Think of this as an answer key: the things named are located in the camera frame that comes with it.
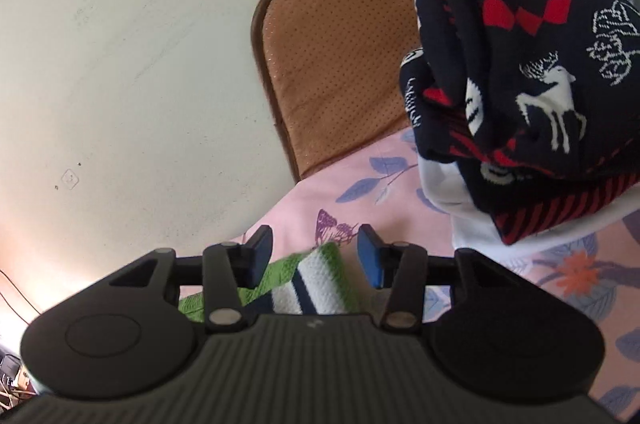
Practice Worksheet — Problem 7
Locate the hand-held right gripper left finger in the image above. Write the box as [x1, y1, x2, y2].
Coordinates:
[102, 225, 274, 334]

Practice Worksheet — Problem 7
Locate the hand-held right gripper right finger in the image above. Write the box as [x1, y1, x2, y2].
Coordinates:
[357, 225, 532, 333]

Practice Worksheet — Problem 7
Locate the black knitted sock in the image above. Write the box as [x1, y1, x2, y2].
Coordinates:
[178, 241, 359, 323]

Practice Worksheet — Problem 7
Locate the pink floral bedsheet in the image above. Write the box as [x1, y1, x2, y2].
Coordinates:
[177, 124, 640, 423]

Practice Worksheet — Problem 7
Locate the white cloth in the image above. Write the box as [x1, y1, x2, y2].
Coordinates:
[416, 151, 623, 263]

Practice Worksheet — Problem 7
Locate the brown perforated leather mat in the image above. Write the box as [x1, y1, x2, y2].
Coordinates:
[251, 0, 427, 183]

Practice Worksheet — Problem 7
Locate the navy reindeer pattern sweater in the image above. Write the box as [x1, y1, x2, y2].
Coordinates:
[399, 0, 640, 246]

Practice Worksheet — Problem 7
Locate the thin black cable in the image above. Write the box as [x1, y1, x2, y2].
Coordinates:
[0, 269, 32, 326]

